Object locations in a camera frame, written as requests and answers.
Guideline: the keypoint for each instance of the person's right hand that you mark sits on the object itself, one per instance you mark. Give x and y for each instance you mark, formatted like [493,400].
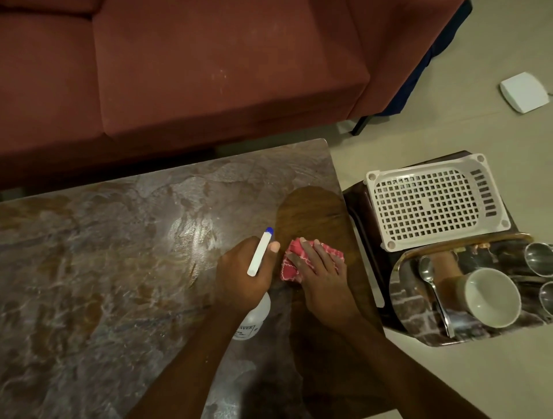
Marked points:
[326,289]

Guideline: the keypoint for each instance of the person's left hand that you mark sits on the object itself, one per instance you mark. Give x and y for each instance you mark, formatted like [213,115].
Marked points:
[237,280]

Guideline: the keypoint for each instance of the red checked cloth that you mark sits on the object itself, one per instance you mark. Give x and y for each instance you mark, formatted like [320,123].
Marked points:
[291,267]

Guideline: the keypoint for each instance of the clear spray bottle blue nozzle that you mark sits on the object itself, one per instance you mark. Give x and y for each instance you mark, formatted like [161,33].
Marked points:
[255,321]

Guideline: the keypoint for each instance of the brick pattern glossy tray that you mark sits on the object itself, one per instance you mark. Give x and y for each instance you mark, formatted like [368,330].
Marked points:
[414,311]

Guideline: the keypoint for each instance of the steel spoon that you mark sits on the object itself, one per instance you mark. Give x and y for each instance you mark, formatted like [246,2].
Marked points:
[426,267]

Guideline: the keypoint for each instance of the white ceramic bowl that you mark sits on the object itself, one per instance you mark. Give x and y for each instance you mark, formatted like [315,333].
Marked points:
[492,298]

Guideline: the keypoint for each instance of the steel cup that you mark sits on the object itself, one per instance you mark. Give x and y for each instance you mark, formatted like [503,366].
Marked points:
[540,259]
[548,298]

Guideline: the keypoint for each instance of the person's left forearm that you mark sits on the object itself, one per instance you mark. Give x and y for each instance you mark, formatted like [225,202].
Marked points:
[186,371]

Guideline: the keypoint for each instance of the dark wooden side table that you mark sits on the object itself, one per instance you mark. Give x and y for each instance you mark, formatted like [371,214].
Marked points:
[367,241]

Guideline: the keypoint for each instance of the brown marbled wooden table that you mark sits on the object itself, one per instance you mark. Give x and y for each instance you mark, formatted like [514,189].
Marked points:
[108,267]

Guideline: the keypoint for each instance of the white plastic perforated basket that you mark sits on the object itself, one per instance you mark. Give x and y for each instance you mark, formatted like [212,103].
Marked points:
[432,203]

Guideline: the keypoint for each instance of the red fabric sofa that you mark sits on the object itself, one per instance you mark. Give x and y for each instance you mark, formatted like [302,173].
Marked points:
[216,77]

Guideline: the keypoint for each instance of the navy blue bag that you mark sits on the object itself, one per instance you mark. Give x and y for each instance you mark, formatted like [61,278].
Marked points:
[419,73]

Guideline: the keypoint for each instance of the white flat device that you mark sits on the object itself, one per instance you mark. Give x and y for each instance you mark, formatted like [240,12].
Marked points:
[523,92]

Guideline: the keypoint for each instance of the red sofa back cushion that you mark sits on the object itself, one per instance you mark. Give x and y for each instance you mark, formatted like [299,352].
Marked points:
[43,5]

